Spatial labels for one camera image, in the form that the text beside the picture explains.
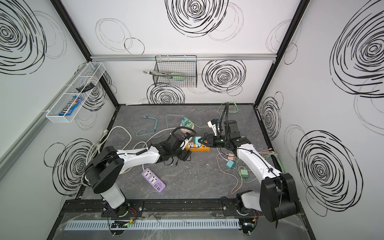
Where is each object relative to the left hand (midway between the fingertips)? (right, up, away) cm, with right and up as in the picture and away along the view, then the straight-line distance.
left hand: (188, 149), depth 89 cm
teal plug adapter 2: (-3, +16, +12) cm, 20 cm away
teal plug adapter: (+4, +7, -11) cm, 14 cm away
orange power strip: (+2, 0, +4) cm, 5 cm away
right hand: (+7, +7, -11) cm, 14 cm away
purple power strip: (-19, -15, -9) cm, 26 cm away
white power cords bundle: (-61, -1, +7) cm, 62 cm away
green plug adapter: (0, +15, +10) cm, 18 cm away
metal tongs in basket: (-12, +45, 0) cm, 47 cm away
